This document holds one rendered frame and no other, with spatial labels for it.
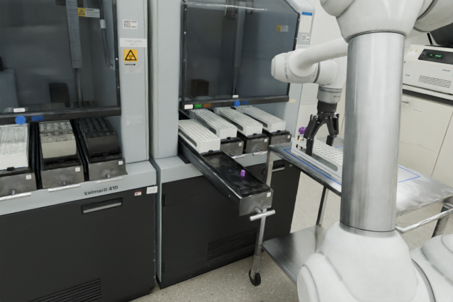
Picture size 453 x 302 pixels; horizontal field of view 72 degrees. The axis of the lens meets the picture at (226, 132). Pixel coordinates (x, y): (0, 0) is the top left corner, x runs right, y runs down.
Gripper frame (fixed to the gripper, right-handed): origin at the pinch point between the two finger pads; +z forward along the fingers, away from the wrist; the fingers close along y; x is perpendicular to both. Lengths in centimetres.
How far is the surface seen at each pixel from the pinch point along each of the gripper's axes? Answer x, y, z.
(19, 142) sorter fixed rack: 42, -108, 0
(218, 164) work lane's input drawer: 12.6, -40.0, 6.9
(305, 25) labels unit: 41, 19, -47
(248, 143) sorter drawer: 31.1, -14.6, 8.4
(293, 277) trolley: -7, -8, 59
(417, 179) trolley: -27.5, 26.4, 5.4
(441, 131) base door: 46, 189, 28
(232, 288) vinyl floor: 21, -22, 87
